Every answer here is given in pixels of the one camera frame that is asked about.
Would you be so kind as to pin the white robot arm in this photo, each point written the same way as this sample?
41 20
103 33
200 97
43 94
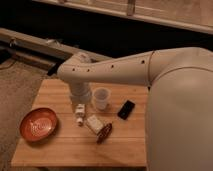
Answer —
179 111

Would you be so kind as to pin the white plastic bottle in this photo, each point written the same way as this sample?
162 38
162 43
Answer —
80 114

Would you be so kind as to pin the grey metal rail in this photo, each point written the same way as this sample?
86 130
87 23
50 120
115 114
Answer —
49 47

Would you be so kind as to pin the white ceramic cup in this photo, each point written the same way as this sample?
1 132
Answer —
100 98

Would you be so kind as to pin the black smartphone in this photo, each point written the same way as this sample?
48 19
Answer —
126 109

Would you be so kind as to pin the wooden table board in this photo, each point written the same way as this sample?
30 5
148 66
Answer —
74 146

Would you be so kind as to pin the orange ceramic bowl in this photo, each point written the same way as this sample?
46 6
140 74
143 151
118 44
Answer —
38 124

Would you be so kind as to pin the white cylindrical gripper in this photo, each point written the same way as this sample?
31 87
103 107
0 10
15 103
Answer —
80 93

